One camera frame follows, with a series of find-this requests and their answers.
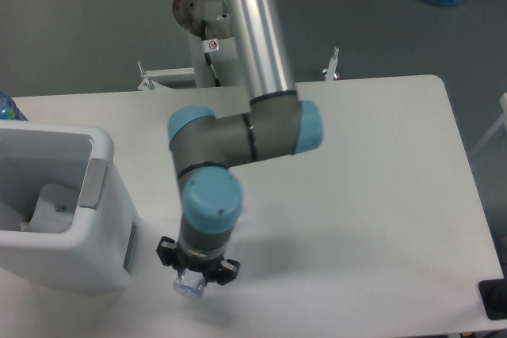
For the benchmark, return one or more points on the white pedestal base bracket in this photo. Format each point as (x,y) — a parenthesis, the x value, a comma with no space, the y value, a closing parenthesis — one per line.
(185,78)

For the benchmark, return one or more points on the black device at table edge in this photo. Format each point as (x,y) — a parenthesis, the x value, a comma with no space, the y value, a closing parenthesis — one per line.
(493,294)

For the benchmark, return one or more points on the white frame at right edge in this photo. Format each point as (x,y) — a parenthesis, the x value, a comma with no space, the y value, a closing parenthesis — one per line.
(497,125)

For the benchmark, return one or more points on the clear plastic water bottle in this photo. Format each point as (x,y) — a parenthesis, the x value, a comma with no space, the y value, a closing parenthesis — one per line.
(190,284)

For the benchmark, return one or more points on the blue bottle behind bin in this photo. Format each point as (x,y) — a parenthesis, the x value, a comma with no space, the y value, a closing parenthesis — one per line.
(9,109)

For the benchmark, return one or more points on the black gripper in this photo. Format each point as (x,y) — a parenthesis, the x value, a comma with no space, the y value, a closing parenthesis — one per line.
(213,268)

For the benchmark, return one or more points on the white trash can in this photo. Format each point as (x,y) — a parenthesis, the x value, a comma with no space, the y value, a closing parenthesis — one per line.
(95,254)

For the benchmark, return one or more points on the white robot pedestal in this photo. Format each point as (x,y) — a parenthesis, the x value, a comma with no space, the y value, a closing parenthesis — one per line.
(207,24)

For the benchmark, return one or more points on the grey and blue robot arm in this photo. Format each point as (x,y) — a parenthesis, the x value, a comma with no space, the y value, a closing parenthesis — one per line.
(205,148)

